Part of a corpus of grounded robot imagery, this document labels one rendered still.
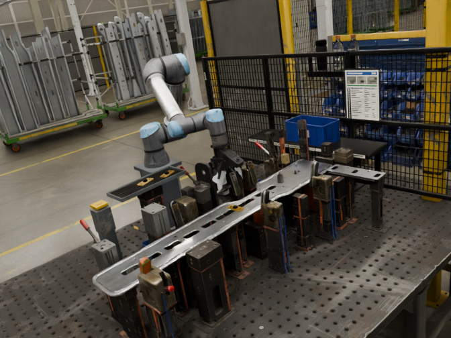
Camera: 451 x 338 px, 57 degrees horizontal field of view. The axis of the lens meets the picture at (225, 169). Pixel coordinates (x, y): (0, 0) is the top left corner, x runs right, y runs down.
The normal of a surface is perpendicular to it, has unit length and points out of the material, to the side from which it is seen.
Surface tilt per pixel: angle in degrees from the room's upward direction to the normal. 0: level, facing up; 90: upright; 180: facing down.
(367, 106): 90
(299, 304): 0
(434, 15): 90
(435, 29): 90
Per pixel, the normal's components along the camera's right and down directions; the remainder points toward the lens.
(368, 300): -0.14, -0.93
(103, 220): 0.69, 0.16
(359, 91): -0.70, 0.35
